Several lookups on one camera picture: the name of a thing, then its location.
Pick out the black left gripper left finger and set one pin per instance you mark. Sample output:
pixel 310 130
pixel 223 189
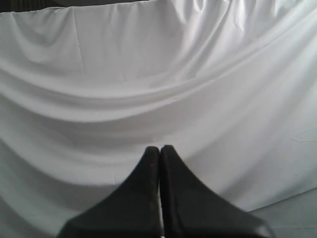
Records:
pixel 131 211

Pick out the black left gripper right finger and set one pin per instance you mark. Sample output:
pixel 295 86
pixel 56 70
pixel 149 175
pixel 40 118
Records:
pixel 191 210

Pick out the grey backdrop cloth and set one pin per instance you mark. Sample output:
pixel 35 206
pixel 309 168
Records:
pixel 231 84

